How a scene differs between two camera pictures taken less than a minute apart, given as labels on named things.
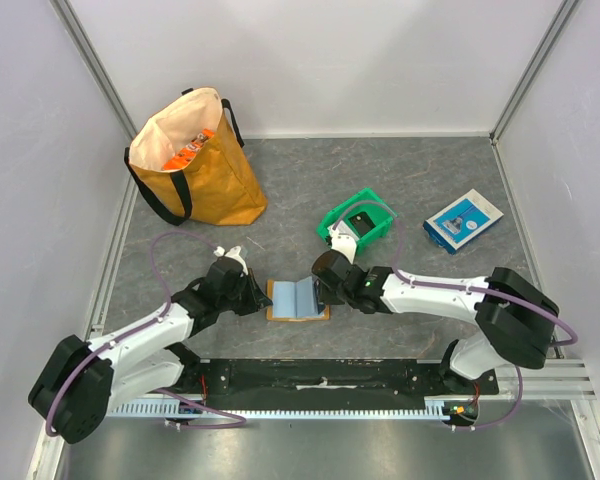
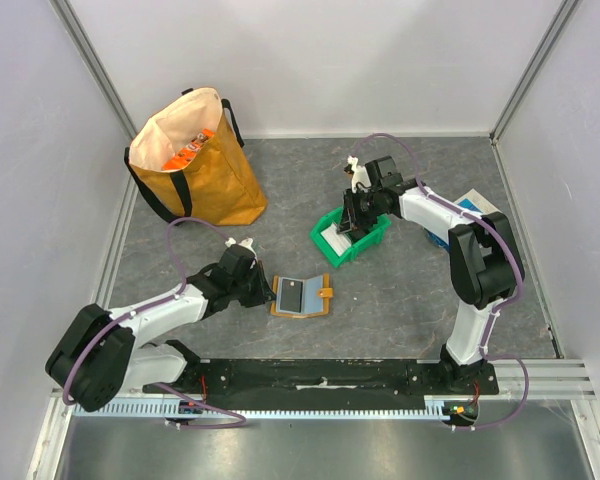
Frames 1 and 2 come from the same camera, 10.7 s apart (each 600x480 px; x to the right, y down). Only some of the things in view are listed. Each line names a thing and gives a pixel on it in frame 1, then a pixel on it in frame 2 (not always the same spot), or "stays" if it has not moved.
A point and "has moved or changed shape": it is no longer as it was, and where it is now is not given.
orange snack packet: [183, 157] stays
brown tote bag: [213, 183] stays
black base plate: [328, 384] stays
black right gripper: [323, 291] → [353, 214]
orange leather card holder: [294, 301] has moved or changed shape
